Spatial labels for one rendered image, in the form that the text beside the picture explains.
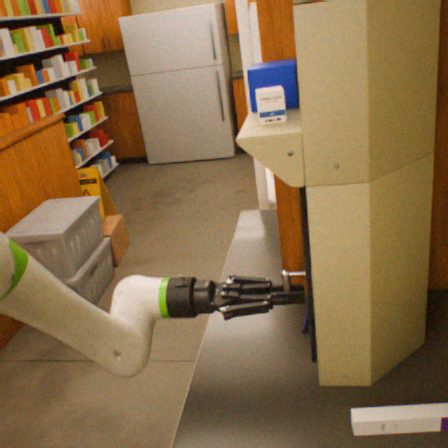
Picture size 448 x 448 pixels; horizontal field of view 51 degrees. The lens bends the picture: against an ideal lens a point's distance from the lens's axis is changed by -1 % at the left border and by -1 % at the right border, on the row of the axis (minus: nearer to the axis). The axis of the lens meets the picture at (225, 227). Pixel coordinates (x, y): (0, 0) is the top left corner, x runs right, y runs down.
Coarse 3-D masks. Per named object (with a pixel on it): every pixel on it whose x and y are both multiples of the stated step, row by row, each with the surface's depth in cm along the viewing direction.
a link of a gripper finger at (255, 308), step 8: (240, 304) 100; (248, 304) 100; (256, 304) 99; (264, 304) 99; (224, 312) 99; (232, 312) 101; (240, 312) 100; (248, 312) 100; (256, 312) 100; (264, 312) 100
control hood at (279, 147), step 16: (288, 112) 97; (256, 128) 88; (272, 128) 86; (288, 128) 85; (240, 144) 83; (256, 144) 83; (272, 144) 82; (288, 144) 82; (272, 160) 84; (288, 160) 83; (288, 176) 85; (304, 176) 84
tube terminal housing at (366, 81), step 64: (384, 0) 73; (320, 64) 76; (384, 64) 77; (320, 128) 80; (384, 128) 81; (320, 192) 85; (384, 192) 86; (320, 256) 91; (384, 256) 92; (320, 320) 97; (384, 320) 98; (320, 384) 104
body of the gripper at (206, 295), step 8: (200, 280) 105; (208, 280) 105; (200, 288) 103; (208, 288) 103; (216, 288) 106; (200, 296) 102; (208, 296) 102; (216, 296) 104; (200, 304) 103; (208, 304) 102; (216, 304) 102; (224, 304) 102; (232, 304) 103; (200, 312) 104; (208, 312) 104
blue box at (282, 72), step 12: (288, 60) 102; (252, 72) 97; (264, 72) 97; (276, 72) 96; (288, 72) 96; (252, 84) 98; (264, 84) 98; (276, 84) 97; (288, 84) 97; (252, 96) 99; (288, 96) 98; (252, 108) 100; (288, 108) 99
